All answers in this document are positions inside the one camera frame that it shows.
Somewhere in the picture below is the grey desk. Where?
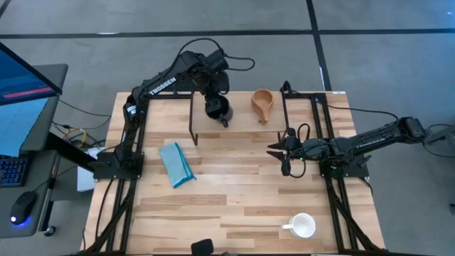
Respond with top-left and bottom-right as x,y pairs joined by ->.
0,63 -> 69,239

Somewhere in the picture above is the black desk base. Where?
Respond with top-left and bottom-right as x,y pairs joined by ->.
37,131 -> 96,238

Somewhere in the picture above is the grey floor stand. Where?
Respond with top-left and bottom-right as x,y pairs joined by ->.
422,123 -> 455,159

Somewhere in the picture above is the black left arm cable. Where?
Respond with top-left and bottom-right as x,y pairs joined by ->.
169,37 -> 256,72

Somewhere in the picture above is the black desk cable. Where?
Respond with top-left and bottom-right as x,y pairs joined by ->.
58,99 -> 112,118

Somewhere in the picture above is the black mug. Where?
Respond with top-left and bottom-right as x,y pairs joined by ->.
205,95 -> 235,129

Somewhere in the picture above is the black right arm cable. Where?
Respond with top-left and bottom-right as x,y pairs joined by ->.
326,103 -> 400,124

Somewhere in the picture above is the wooden shelf with black legs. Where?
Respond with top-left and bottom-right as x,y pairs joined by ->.
189,90 -> 289,146

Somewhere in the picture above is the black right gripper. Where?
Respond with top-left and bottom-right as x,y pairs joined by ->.
266,127 -> 328,177

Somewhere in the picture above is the computer monitor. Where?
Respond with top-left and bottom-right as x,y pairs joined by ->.
0,41 -> 63,158

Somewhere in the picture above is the black keyboard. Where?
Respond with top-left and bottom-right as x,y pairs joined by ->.
0,154 -> 29,188

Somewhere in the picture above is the black rounded object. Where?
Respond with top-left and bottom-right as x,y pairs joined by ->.
191,238 -> 215,256

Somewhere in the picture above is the folded teal cloth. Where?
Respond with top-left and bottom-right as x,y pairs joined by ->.
159,142 -> 197,188

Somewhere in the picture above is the black computer mouse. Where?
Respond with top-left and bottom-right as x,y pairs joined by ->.
9,191 -> 37,227

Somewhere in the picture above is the wooden cup with handle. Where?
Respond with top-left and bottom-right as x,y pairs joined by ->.
251,88 -> 275,126

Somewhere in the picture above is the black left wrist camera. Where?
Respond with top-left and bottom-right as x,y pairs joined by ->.
207,49 -> 229,72

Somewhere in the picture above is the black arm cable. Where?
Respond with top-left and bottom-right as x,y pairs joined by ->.
169,37 -> 256,72
326,103 -> 400,124

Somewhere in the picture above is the white mug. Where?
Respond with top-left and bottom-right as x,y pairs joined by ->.
282,212 -> 317,239

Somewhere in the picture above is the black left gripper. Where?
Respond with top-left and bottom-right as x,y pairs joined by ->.
193,67 -> 230,117

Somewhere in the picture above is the yellow cable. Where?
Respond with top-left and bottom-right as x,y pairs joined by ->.
63,127 -> 87,149

